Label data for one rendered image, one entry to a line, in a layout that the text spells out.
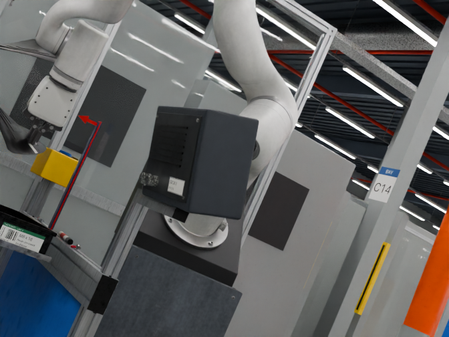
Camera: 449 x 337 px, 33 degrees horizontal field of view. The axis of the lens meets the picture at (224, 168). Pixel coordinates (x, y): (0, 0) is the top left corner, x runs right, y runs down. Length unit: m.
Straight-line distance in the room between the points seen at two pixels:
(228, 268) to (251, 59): 0.56
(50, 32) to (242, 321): 4.61
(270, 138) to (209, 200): 0.34
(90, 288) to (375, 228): 6.92
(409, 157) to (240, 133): 7.25
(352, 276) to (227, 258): 6.47
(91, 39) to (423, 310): 3.98
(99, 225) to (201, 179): 1.59
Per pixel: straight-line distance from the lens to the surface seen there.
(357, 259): 8.44
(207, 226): 1.93
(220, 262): 1.95
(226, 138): 1.38
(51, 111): 1.95
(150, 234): 1.89
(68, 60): 1.90
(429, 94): 8.74
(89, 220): 2.92
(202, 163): 1.37
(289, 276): 6.37
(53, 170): 2.36
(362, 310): 7.38
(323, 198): 6.41
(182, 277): 1.85
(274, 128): 1.69
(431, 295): 5.47
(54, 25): 1.87
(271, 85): 1.76
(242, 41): 1.67
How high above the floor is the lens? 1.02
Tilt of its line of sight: 5 degrees up
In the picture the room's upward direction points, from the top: 24 degrees clockwise
